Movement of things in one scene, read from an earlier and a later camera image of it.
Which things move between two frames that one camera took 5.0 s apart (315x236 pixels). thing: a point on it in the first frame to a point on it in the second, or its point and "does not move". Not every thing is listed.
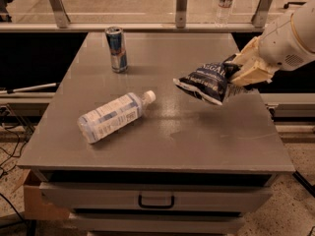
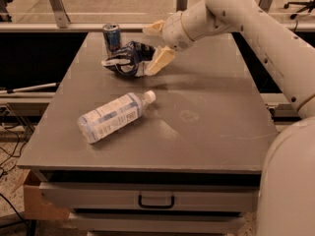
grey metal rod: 27,88 does not move
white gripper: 282,45 to 174,31
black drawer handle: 156,206 does not move
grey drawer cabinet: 187,166 does not move
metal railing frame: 63,26 does not move
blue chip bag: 209,80 to 126,59
